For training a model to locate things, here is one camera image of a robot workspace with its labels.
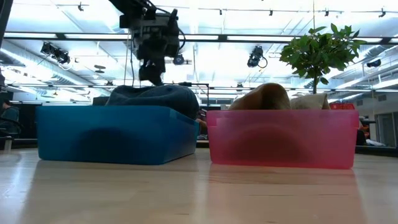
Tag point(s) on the blue translucent plastic bin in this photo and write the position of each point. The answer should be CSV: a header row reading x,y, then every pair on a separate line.
x,y
109,133

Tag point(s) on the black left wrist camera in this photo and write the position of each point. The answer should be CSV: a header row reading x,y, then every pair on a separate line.
x,y
169,21

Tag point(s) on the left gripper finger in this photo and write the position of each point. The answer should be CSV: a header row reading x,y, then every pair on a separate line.
x,y
159,73
146,70

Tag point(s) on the red crate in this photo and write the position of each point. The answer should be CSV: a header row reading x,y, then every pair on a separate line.
x,y
342,106

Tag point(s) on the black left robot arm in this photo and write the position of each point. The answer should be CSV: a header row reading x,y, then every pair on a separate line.
x,y
130,6

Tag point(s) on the green leafy potted tree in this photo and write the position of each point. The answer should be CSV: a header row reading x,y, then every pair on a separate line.
x,y
320,53

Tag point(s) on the blue denim cap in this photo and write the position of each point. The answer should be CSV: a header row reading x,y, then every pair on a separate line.
x,y
155,96

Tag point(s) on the black ceiling-mounted device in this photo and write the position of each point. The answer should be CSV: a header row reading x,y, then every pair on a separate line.
x,y
373,63

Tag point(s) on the black ceiling spotlight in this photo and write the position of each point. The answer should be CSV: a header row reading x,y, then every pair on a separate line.
x,y
63,57
48,48

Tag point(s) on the black overhead frame beam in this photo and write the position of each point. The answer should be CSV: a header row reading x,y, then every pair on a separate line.
x,y
222,38

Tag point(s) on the person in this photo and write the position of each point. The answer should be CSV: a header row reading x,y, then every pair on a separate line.
x,y
9,115

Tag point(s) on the pink translucent plastic bin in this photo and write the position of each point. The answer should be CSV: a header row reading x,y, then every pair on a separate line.
x,y
280,140

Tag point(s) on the black overhead camera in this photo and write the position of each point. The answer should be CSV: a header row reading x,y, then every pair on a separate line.
x,y
255,56

